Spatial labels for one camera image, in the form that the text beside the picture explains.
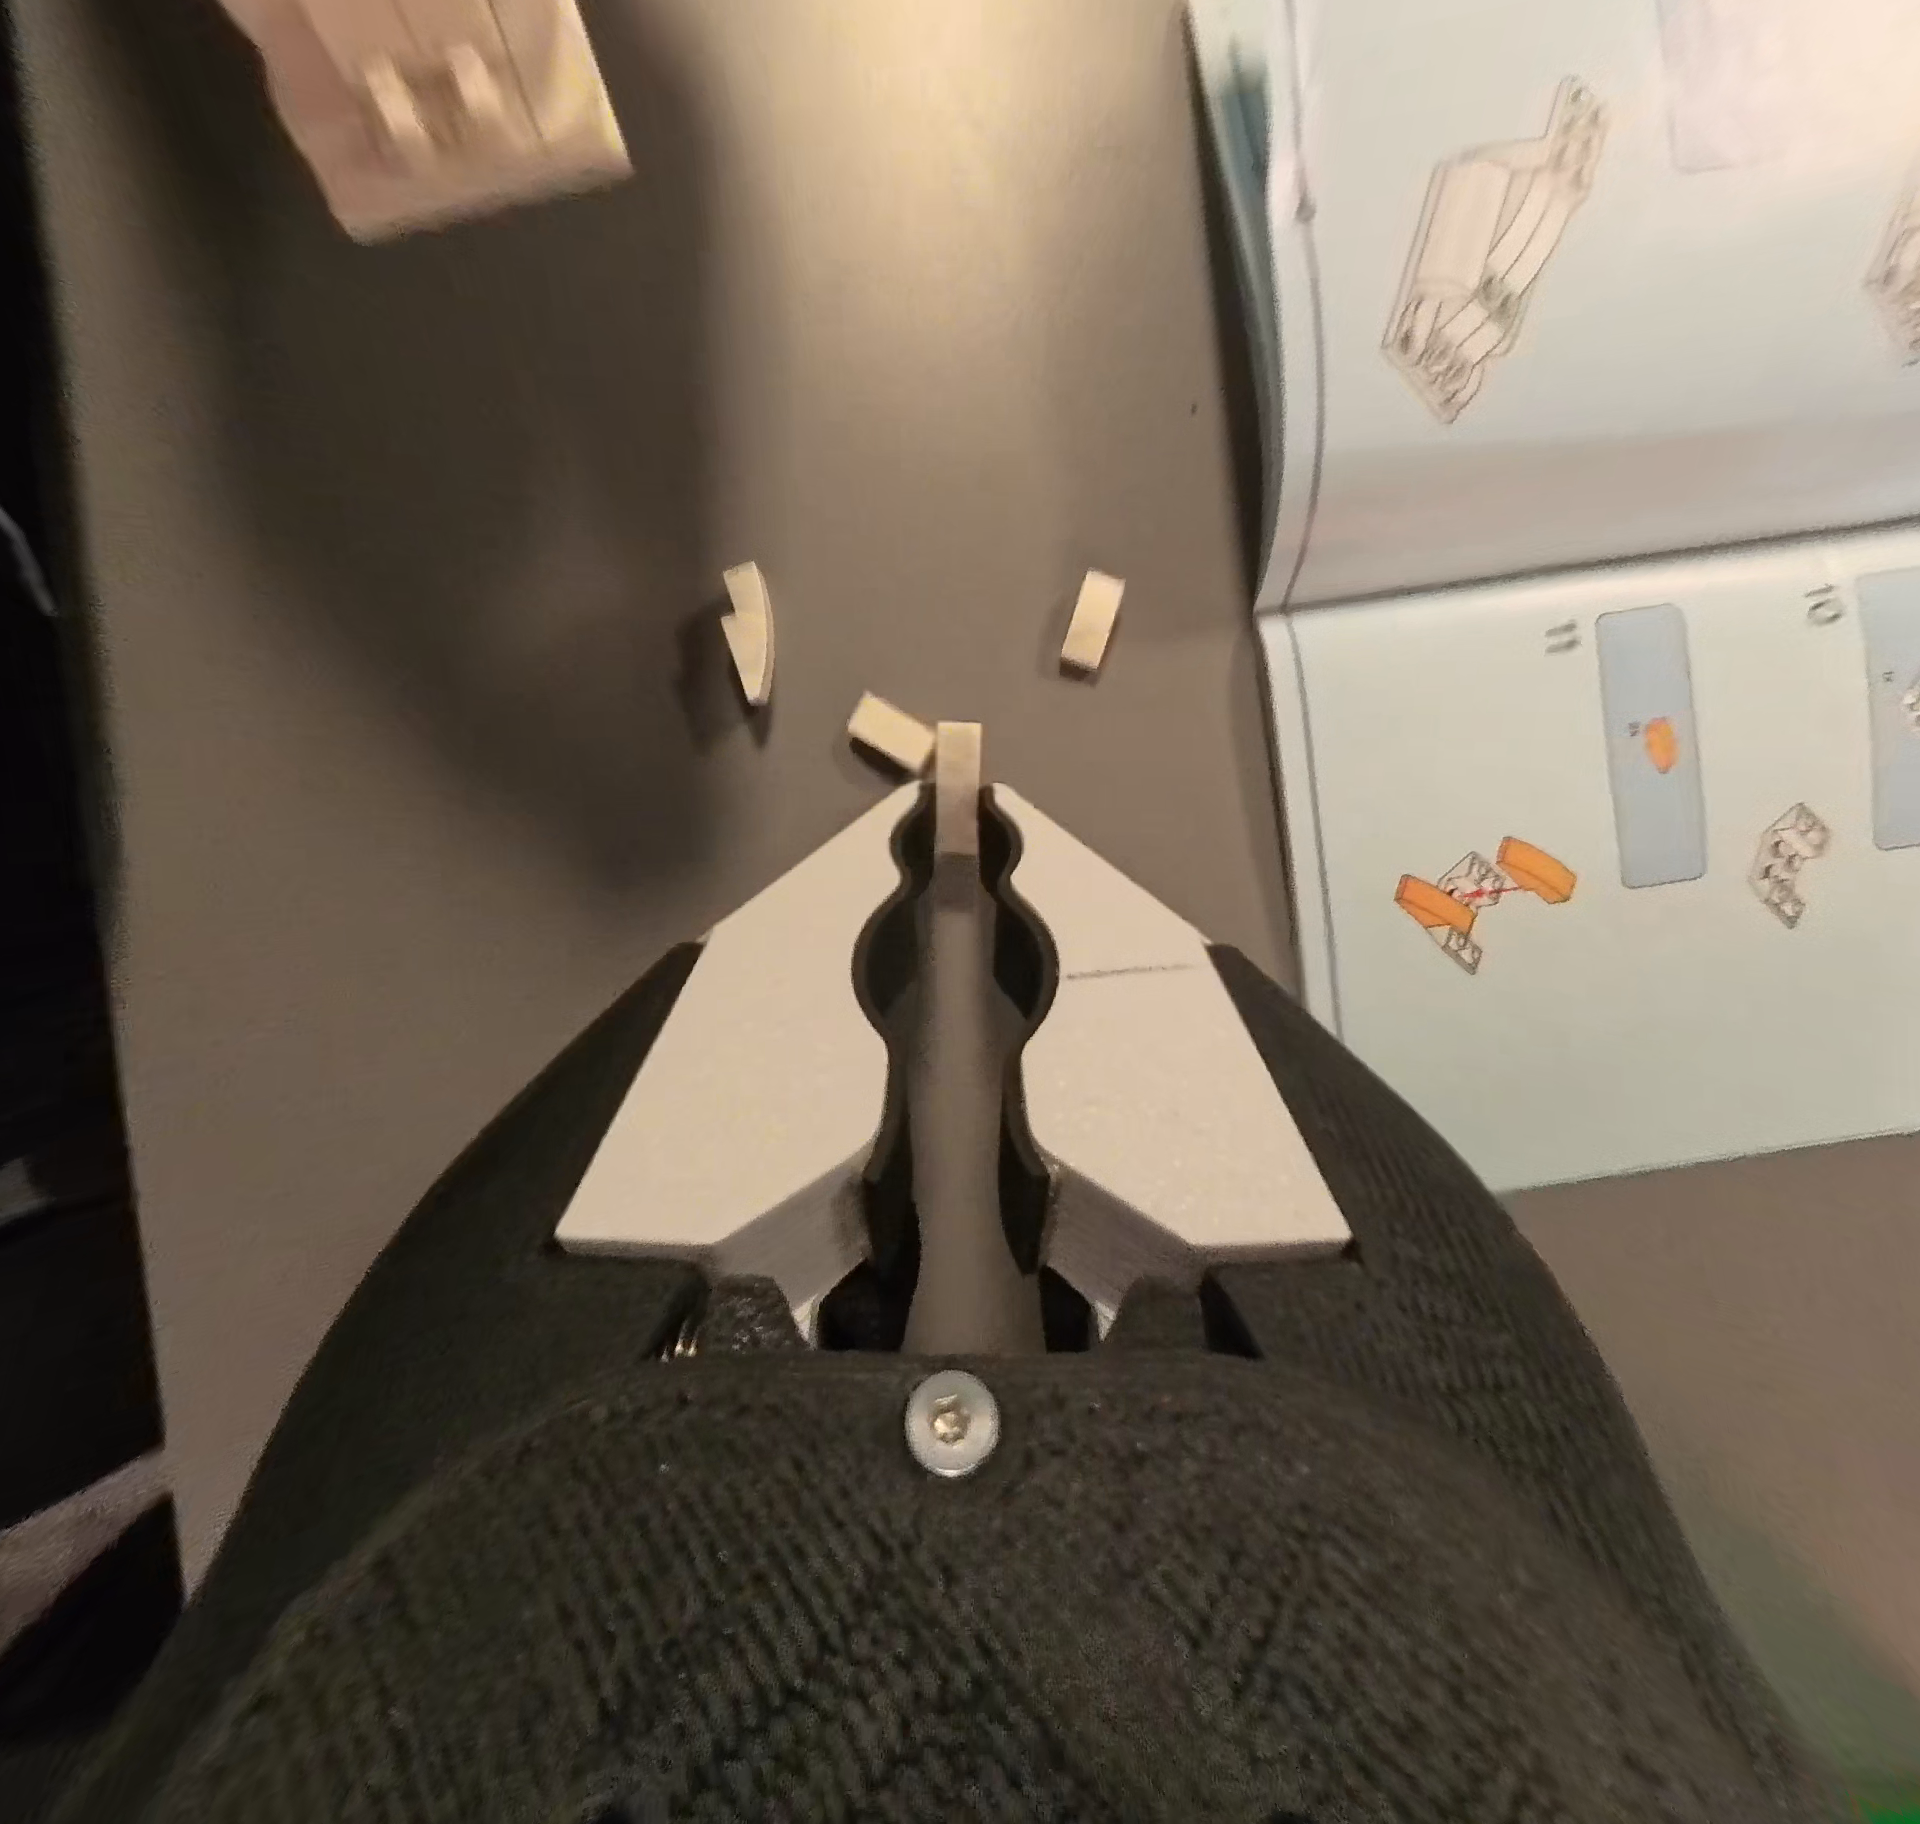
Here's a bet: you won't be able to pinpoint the white toy brick assembly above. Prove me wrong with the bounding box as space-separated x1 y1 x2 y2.
170 0 632 242

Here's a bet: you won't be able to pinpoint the small white curved toy brick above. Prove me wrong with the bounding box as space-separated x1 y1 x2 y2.
1060 571 1126 677
847 695 933 776
719 563 781 708
932 720 985 867

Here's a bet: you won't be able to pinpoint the pale blue instruction booklet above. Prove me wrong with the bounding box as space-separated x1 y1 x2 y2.
1184 0 1920 1196

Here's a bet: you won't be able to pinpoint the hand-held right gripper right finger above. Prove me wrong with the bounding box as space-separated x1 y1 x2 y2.
987 790 1351 1262

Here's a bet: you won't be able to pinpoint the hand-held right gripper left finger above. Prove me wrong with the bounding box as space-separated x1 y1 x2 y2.
555 790 912 1256

